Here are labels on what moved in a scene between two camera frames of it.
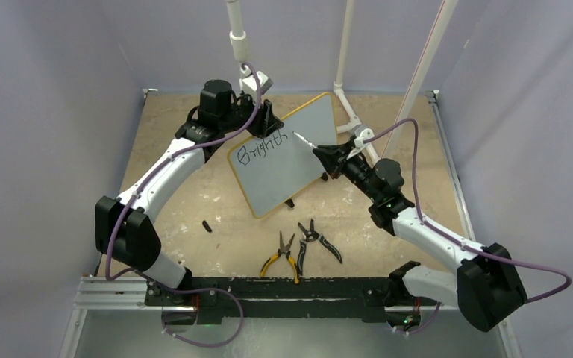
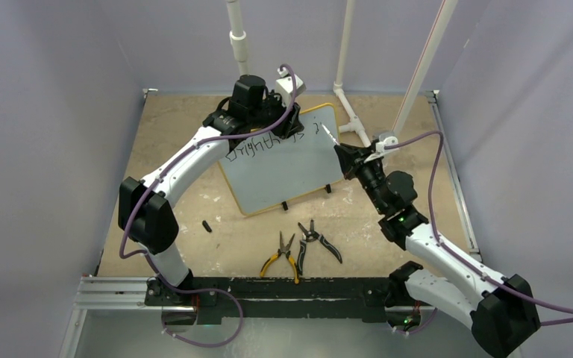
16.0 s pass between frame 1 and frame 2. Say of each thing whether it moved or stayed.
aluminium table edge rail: stayed
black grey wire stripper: stayed
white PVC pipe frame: stayed
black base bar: stayed
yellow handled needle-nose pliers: stayed
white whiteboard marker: moved
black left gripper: moved
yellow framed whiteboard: moved
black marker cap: stayed
